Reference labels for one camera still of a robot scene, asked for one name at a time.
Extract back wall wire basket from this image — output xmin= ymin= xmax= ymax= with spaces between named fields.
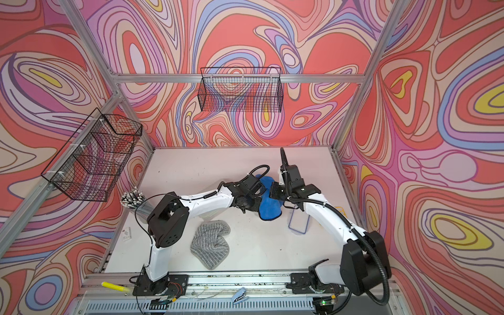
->
xmin=198 ymin=66 xmax=284 ymax=113

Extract left wall wire basket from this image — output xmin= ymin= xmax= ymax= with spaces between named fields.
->
xmin=41 ymin=109 xmax=143 ymax=202

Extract cup of pens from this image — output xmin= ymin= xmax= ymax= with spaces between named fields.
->
xmin=120 ymin=186 xmax=154 ymax=220

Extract small blue-rimmed lunch box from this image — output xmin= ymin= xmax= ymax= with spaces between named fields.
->
xmin=287 ymin=208 xmax=311 ymax=235

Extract small white card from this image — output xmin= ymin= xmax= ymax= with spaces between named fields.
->
xmin=121 ymin=227 xmax=132 ymax=242

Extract large clear lunch box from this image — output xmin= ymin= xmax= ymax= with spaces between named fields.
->
xmin=198 ymin=207 xmax=228 ymax=222

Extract wall wire basket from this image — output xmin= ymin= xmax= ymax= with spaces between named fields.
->
xmin=41 ymin=109 xmax=143 ymax=202
xmin=198 ymin=66 xmax=284 ymax=113

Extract grey striped cloth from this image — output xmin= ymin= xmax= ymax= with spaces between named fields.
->
xmin=190 ymin=220 xmax=231 ymax=270

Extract yellow highlighter marker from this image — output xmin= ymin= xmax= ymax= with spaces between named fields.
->
xmin=101 ymin=282 xmax=131 ymax=293

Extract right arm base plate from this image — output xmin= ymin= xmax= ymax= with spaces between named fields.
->
xmin=286 ymin=272 xmax=345 ymax=296

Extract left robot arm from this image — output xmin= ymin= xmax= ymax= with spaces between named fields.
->
xmin=146 ymin=175 xmax=266 ymax=282

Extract blue microfiber cloth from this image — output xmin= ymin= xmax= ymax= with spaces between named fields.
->
xmin=256 ymin=175 xmax=282 ymax=221

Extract blue binder clip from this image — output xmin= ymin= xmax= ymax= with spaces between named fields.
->
xmin=232 ymin=287 xmax=249 ymax=305

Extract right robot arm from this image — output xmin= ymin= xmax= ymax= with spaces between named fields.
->
xmin=270 ymin=148 xmax=392 ymax=306

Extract yellow perforated tray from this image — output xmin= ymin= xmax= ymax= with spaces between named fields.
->
xmin=336 ymin=207 xmax=348 ymax=219

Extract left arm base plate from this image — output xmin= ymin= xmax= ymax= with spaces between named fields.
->
xmin=133 ymin=274 xmax=189 ymax=297

